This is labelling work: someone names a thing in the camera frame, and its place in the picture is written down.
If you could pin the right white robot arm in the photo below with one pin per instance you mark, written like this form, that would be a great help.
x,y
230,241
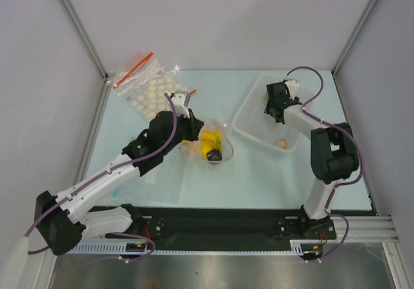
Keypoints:
x,y
333,154

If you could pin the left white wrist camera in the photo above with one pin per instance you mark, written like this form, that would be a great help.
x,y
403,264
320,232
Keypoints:
x,y
180,100

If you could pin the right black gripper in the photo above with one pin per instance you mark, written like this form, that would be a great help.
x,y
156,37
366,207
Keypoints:
x,y
275,101

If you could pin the white perforated plastic basket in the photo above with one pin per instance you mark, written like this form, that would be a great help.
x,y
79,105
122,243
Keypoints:
x,y
254,125

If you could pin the white slotted cable duct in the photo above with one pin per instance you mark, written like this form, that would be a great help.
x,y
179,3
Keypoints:
x,y
121,248

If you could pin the pink dotted zip bag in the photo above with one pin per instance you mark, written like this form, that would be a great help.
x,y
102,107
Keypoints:
x,y
211,124

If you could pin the blue zipper clear bag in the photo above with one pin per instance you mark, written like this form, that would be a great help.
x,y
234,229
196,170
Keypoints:
x,y
162,185

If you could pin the red zipper clear bag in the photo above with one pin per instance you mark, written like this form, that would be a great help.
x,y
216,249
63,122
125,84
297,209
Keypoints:
x,y
141,67

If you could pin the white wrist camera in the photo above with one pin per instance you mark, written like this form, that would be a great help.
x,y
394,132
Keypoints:
x,y
293,87
180,100

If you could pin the beige garlic bulb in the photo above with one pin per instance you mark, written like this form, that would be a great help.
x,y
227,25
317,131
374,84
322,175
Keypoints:
x,y
281,143

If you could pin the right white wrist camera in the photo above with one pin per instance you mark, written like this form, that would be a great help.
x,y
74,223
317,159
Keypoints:
x,y
293,87

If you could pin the aluminium frame post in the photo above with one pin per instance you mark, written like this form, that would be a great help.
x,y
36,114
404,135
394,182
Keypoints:
x,y
83,36
362,22

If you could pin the right aluminium frame post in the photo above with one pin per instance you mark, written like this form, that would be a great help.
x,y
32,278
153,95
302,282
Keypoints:
x,y
362,22

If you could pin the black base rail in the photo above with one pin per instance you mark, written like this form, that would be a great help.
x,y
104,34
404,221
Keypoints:
x,y
228,230

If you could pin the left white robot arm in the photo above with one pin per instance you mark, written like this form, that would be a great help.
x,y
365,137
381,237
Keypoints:
x,y
63,220

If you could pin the cream dotted zip bag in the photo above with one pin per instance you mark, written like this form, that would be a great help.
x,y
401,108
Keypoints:
x,y
144,92

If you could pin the yellow banana bunch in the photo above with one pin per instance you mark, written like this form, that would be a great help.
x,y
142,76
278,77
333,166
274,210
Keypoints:
x,y
207,141

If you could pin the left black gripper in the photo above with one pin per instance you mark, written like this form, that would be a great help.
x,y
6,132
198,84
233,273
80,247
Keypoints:
x,y
194,125

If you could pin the dark purple fruit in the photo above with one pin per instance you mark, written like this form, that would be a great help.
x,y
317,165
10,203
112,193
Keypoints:
x,y
214,155

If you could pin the left aluminium frame post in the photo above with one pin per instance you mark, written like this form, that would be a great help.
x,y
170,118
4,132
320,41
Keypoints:
x,y
83,36

